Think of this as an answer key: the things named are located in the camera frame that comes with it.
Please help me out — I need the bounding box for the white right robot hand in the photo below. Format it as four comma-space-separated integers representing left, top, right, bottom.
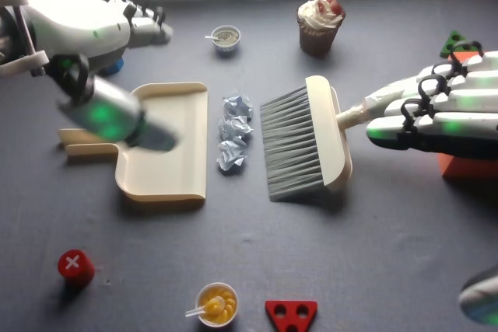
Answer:
365, 40, 498, 326

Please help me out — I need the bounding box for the small bowl yellow food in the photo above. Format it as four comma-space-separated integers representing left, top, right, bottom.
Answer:
184, 281, 238, 327

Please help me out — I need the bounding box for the small bowl green soup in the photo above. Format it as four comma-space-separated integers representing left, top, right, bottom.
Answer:
205, 25, 241, 56

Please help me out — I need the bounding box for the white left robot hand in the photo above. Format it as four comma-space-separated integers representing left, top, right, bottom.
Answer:
23, 0, 177, 153

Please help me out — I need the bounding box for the red cylinder block white cross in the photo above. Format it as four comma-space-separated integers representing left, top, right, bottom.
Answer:
57, 249, 96, 285

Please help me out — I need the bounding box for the toy cupcake white frosting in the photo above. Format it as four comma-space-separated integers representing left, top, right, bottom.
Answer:
295, 0, 346, 57

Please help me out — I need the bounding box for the red triangle block with holes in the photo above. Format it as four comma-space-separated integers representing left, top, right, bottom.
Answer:
264, 299, 318, 332

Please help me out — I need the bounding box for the grey table cloth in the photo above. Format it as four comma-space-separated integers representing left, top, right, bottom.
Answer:
0, 0, 498, 332

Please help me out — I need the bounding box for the cream plastic dustpan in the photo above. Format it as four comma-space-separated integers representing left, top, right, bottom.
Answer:
57, 82, 208, 203

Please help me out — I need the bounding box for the white paper ball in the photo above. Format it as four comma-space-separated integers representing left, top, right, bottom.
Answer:
216, 138, 249, 173
218, 115, 254, 142
222, 89, 254, 120

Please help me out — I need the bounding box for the green triangle block with holes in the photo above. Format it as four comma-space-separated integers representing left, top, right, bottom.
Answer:
439, 30, 472, 59

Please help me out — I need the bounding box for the orange foam cube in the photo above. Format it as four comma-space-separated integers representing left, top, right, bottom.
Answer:
437, 50, 498, 183

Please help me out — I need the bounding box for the blue hexagonal block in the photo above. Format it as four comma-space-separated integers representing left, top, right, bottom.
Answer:
101, 58, 125, 76

